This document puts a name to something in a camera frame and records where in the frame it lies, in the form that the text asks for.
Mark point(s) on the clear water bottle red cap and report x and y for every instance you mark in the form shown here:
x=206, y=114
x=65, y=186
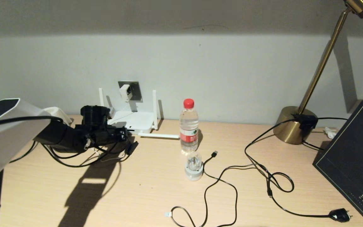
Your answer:
x=188, y=126

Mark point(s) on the white crumpled wrapper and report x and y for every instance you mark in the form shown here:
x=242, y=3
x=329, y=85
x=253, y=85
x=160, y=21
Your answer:
x=330, y=133

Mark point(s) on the white toilet paper roll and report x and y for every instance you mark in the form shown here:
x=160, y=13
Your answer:
x=57, y=112

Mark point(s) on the grey wall power socket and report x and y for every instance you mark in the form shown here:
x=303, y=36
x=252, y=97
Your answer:
x=136, y=90

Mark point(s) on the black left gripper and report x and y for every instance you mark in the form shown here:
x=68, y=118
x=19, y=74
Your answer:
x=106, y=135

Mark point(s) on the white power adapter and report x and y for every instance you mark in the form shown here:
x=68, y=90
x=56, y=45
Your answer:
x=125, y=92

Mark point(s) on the brass desk lamp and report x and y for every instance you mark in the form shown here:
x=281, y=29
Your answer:
x=290, y=129

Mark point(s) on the small black plastic clip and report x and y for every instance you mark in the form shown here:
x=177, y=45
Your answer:
x=132, y=147

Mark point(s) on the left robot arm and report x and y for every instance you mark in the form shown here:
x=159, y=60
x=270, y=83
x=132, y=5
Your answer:
x=8, y=142

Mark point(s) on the black box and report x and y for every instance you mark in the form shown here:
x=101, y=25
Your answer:
x=351, y=151

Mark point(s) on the white wifi router with antennas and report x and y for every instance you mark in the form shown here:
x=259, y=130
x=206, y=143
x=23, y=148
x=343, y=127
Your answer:
x=140, y=121

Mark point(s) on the black inline lamp switch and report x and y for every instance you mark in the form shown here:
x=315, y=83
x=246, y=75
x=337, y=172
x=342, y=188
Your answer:
x=306, y=121

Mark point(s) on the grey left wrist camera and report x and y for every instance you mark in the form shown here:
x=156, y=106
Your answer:
x=111, y=112

